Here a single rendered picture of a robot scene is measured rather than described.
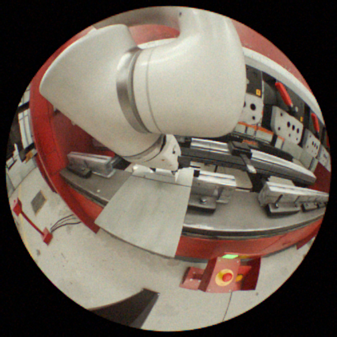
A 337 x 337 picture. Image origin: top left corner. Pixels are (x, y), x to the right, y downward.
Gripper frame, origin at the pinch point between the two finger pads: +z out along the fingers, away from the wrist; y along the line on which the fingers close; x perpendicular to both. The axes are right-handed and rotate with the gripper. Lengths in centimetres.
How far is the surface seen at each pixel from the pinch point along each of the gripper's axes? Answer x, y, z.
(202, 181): 1.1, -11.8, 6.6
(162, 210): 11.0, -3.7, -6.4
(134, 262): 86, 27, 61
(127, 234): 16.9, 0.8, -11.4
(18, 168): 140, 713, -72
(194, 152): -17.3, -7.6, 25.1
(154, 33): -28.9, 3.4, -29.7
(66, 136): -13, 86, 1
